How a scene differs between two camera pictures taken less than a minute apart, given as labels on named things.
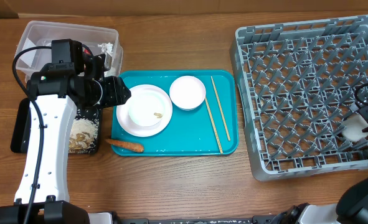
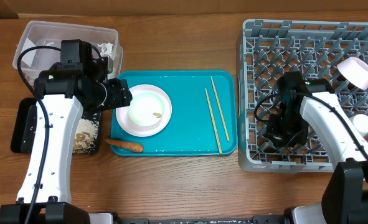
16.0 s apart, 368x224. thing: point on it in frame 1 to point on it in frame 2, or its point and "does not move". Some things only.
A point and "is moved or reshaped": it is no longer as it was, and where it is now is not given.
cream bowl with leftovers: [146, 108] does not move
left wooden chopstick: [213, 126] does not move
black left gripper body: [103, 94] does not move
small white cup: [352, 127] is moved or reshaped
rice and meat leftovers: [83, 135] does not move
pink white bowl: [187, 93] to [357, 72]
